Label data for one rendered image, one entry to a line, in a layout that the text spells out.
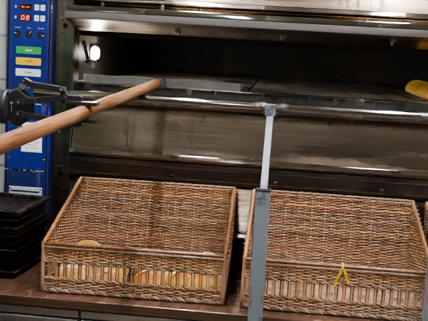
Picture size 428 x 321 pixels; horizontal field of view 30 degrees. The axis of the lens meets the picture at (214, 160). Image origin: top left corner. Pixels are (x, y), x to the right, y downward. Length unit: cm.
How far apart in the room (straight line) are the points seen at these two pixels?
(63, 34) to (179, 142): 55
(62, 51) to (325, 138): 96
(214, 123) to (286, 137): 25
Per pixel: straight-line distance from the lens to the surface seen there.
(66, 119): 159
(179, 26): 265
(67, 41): 285
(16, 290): 248
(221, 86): 276
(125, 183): 280
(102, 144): 282
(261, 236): 220
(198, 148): 277
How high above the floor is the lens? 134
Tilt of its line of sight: 8 degrees down
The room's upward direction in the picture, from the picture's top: 3 degrees clockwise
